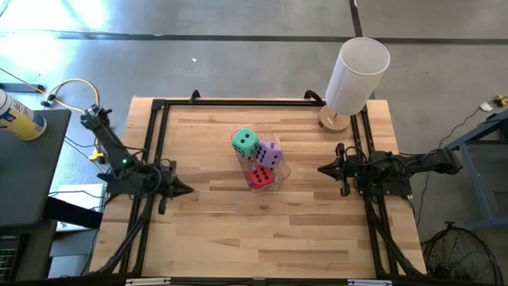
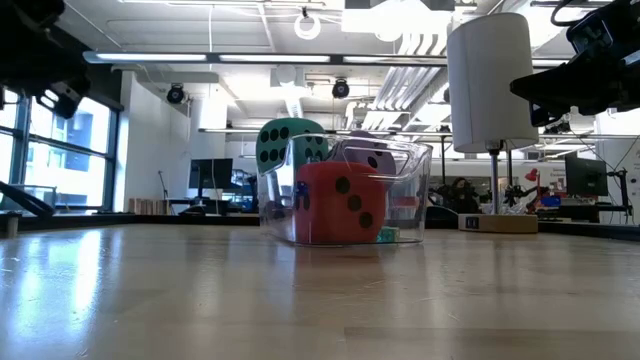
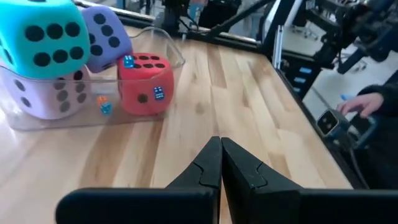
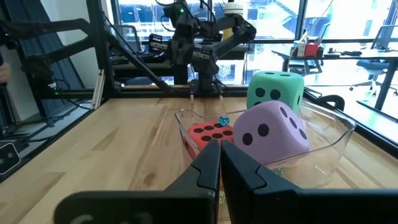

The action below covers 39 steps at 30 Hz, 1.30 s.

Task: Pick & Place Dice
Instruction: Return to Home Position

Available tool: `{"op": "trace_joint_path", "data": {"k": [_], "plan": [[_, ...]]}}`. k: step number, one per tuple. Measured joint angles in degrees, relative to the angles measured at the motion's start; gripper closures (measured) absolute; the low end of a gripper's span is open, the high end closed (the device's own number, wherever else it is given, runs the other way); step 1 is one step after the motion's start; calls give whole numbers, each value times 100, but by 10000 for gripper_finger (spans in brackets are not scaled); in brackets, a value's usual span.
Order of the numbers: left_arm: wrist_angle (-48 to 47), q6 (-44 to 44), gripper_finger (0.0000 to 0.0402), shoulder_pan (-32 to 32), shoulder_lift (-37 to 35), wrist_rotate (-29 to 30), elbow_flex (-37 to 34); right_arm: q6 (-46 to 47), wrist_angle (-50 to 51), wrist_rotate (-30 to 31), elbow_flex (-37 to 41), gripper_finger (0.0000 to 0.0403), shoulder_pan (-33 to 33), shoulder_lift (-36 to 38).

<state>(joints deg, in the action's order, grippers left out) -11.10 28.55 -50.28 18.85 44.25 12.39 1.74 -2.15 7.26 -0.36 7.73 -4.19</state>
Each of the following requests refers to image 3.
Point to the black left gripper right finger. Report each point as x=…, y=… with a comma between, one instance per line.
x=248, y=193

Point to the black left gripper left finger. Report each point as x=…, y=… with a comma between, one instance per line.
x=202, y=186

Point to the small blue die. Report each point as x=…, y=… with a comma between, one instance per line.
x=158, y=93

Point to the large red foam die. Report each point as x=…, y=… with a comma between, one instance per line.
x=136, y=84

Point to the small teal die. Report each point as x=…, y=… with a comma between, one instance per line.
x=128, y=61
x=106, y=109

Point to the small orange die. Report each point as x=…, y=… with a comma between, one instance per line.
x=102, y=99

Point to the large purple foam die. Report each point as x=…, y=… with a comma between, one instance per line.
x=118, y=53

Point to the large pink foam die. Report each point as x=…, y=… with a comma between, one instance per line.
x=40, y=99

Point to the large green foam die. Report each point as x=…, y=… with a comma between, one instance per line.
x=43, y=43

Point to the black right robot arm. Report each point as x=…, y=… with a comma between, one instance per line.
x=174, y=15

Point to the grey handheld control grip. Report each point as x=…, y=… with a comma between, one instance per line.
x=329, y=123

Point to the black box with blue labels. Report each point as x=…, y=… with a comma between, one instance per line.
x=295, y=73

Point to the person's hand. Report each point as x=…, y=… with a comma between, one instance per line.
x=363, y=104

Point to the person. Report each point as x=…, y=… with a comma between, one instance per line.
x=385, y=140

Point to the clear plastic bin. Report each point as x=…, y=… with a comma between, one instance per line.
x=62, y=124

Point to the black metal table frame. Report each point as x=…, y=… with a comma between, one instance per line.
x=236, y=41

